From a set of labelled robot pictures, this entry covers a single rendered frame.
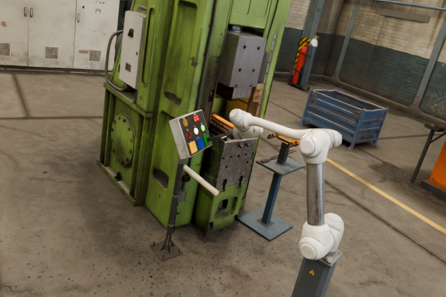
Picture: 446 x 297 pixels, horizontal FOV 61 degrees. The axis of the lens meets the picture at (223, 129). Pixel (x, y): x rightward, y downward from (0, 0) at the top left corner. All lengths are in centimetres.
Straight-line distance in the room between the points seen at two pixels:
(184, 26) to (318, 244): 193
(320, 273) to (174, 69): 192
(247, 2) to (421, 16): 822
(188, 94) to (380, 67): 892
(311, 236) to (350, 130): 450
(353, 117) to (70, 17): 541
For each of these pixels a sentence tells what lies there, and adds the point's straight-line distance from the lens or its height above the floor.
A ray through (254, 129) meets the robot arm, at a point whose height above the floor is 122.
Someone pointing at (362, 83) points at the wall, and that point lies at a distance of 1173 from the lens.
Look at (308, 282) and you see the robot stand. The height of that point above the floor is 40.
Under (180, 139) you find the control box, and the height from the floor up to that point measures 106.
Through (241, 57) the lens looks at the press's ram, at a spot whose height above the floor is 161.
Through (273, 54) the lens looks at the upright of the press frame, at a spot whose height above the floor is 162.
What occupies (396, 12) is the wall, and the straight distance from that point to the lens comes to 1140.
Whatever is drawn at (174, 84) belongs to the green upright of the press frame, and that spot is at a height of 125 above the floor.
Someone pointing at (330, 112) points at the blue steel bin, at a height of 44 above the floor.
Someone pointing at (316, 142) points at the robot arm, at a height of 138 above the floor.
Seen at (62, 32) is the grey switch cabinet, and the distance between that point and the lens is 795.
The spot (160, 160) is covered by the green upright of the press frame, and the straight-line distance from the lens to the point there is 354.
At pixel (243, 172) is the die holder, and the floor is 59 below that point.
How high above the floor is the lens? 205
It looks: 20 degrees down
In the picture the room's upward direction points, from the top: 11 degrees clockwise
